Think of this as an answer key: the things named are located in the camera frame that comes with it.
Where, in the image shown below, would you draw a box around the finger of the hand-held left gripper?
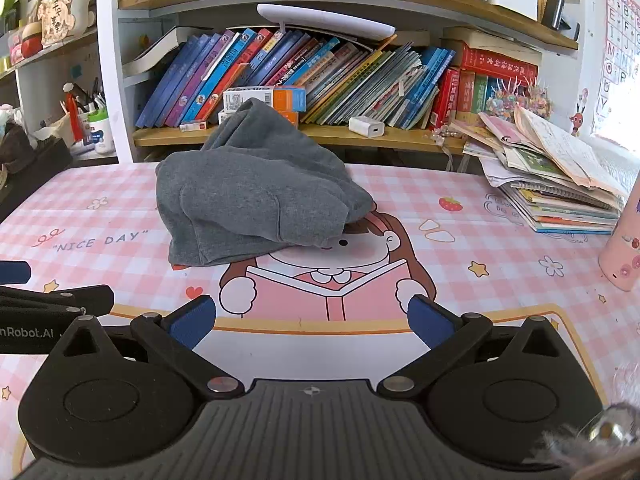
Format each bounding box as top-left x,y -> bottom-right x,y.
0,285 -> 115,322
0,261 -> 32,283

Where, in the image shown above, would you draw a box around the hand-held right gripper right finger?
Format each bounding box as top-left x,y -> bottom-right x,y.
377,294 -> 586,401

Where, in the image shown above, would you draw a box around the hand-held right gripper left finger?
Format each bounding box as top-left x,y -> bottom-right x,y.
50,296 -> 246,401

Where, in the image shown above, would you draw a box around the grey pants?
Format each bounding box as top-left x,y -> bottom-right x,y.
155,97 -> 376,268

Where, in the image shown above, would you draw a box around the pink checkered desk mat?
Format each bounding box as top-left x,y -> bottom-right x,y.
0,162 -> 640,480

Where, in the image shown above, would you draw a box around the brown cloth bag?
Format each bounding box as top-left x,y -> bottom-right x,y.
0,122 -> 36,166

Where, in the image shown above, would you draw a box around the white jar green lid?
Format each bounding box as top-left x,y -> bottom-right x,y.
87,110 -> 118,156

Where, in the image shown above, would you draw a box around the pile of booklets and papers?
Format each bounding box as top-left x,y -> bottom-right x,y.
462,105 -> 631,236

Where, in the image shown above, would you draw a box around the pens in holder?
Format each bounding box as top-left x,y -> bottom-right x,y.
60,77 -> 108,126

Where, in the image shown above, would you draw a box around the grey fluffy cloth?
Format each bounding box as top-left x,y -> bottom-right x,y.
527,360 -> 640,480

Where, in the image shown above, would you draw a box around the white charger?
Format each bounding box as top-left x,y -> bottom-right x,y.
348,116 -> 386,138

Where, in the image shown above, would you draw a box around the pink bottle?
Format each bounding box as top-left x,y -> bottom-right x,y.
598,195 -> 640,292

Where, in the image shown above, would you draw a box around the red white container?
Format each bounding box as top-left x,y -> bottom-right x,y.
9,22 -> 45,63

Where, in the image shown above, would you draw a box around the orange blue white box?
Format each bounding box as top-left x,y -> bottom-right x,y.
222,86 -> 307,112

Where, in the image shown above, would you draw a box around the colourful flower decoration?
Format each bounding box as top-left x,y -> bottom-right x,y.
487,77 -> 553,121

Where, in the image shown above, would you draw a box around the row of colourful books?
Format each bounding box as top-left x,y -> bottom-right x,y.
135,27 -> 538,131

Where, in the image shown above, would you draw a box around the cat shaped wooden sign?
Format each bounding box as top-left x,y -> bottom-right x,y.
37,0 -> 96,46

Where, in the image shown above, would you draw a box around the white lamp bar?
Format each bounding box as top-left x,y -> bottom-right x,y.
256,3 -> 396,39

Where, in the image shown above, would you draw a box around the black device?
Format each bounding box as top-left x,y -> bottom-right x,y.
541,0 -> 581,41

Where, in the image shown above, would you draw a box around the alphabet wall poster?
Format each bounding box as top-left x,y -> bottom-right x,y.
590,0 -> 640,141

